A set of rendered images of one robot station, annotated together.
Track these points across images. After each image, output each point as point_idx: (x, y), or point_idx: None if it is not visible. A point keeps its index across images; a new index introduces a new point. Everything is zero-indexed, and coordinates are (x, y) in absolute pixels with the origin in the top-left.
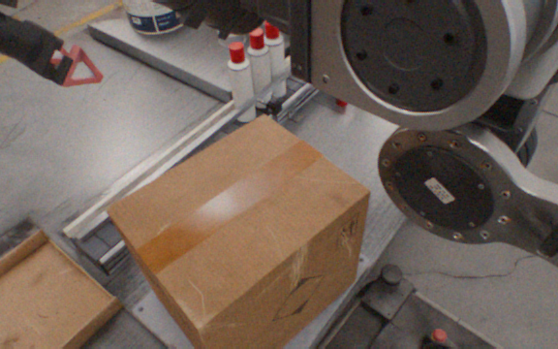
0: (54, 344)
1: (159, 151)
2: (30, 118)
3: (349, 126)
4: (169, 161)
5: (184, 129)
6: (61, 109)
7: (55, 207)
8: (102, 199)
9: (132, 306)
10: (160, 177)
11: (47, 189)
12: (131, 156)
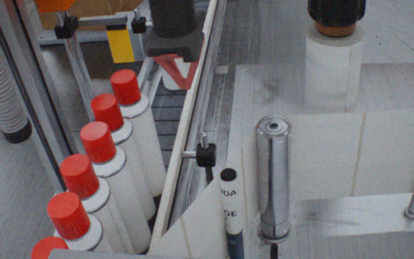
0: None
1: (255, 28)
2: (402, 4)
3: (81, 120)
4: (218, 7)
5: (257, 48)
6: (395, 17)
7: None
8: None
9: None
10: None
11: None
12: (273, 18)
